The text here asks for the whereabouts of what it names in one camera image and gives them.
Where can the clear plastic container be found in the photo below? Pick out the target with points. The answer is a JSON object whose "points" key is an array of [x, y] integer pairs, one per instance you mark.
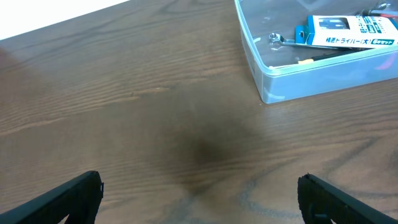
{"points": [[283, 72]]}

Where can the white teal screwdriver set box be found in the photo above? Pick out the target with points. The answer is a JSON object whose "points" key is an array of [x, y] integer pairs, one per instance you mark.
{"points": [[364, 32]]}

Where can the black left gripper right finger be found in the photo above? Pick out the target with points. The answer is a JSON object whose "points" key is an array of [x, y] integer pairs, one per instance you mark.
{"points": [[321, 202]]}

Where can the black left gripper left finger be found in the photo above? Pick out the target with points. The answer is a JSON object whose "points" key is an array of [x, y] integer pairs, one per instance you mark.
{"points": [[75, 201]]}

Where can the silver ring wrench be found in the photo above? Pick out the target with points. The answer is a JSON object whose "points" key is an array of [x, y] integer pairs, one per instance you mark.
{"points": [[277, 38]]}

